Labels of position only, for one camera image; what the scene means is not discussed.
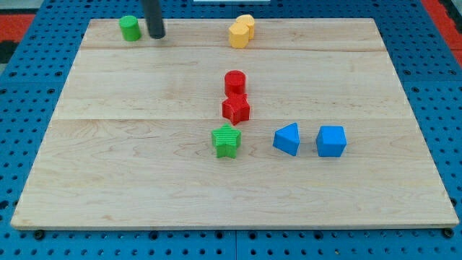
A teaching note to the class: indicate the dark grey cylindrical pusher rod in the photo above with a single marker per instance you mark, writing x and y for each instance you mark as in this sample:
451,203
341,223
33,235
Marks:
153,17

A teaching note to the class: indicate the yellow hexagon block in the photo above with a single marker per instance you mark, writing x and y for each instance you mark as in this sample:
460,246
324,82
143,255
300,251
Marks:
238,35

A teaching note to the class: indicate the yellow heart block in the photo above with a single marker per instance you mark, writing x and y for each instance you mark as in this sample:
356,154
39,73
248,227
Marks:
249,21

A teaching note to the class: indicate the green cylinder block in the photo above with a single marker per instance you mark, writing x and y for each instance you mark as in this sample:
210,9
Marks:
129,28

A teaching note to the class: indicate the red cylinder block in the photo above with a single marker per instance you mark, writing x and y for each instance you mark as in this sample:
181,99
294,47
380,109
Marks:
235,82

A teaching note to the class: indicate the red star block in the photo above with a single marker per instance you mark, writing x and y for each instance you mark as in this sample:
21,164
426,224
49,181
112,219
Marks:
236,108

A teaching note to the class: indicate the green star block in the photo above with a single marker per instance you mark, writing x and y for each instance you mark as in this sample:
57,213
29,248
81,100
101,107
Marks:
226,140

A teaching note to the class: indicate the blue triangular prism block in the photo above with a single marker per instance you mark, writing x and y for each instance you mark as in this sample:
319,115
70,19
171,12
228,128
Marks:
287,139

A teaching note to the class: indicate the light wooden board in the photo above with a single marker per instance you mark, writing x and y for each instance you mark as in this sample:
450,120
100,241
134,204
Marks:
129,145

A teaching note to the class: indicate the blue cube block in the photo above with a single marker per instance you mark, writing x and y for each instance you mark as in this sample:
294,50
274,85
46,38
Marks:
331,141

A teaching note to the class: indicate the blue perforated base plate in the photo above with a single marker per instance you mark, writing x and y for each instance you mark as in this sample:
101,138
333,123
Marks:
35,75

